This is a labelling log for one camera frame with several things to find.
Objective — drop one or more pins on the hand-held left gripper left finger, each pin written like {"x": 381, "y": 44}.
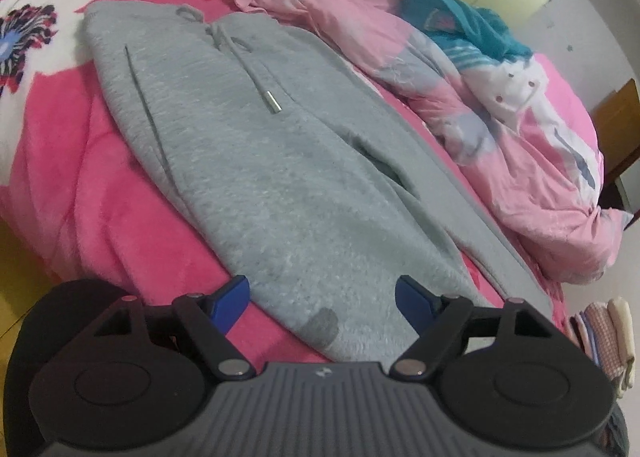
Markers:
{"x": 230, "y": 305}

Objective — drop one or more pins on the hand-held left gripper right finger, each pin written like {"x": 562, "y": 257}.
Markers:
{"x": 415, "y": 305}

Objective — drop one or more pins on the grey sweatpants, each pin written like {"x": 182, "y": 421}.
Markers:
{"x": 250, "y": 162}

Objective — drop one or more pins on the stack of folded clothes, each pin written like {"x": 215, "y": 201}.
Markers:
{"x": 600, "y": 337}

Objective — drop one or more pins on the pink patchwork quilt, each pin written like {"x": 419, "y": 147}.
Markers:
{"x": 525, "y": 197}

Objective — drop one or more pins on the pink floral bed sheet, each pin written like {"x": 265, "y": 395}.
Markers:
{"x": 75, "y": 147}

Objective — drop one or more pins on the wooden door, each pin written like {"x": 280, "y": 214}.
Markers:
{"x": 620, "y": 127}

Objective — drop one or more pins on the teal printed cloth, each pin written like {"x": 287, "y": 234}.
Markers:
{"x": 475, "y": 27}

